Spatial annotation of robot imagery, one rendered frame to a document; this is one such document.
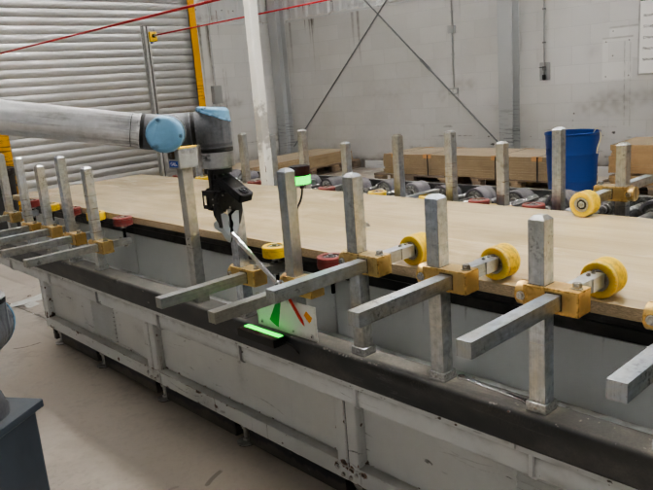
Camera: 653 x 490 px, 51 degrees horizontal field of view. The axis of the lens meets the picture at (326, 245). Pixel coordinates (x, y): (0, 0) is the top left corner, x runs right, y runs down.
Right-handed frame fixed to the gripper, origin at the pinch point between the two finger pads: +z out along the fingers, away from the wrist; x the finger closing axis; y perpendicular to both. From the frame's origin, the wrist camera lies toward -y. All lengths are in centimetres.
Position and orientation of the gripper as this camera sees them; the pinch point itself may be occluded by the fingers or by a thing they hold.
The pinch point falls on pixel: (231, 238)
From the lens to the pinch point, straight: 195.9
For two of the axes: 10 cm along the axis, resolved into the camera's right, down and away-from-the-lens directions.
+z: 0.8, 9.7, 2.3
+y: -6.9, -1.2, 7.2
